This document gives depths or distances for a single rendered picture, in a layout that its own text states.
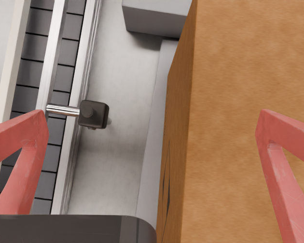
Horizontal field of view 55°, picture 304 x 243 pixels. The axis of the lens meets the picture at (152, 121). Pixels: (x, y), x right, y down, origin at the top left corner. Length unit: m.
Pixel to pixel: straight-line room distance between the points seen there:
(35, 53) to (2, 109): 0.10
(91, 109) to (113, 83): 0.17
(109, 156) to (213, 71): 0.31
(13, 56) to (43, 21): 0.08
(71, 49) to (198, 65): 0.29
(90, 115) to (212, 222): 0.18
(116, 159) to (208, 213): 0.30
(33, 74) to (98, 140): 0.14
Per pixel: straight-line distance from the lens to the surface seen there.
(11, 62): 0.43
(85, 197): 0.49
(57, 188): 0.44
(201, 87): 0.18
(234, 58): 0.19
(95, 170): 0.48
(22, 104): 0.46
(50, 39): 0.37
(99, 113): 0.33
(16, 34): 0.44
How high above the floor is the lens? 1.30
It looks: 86 degrees down
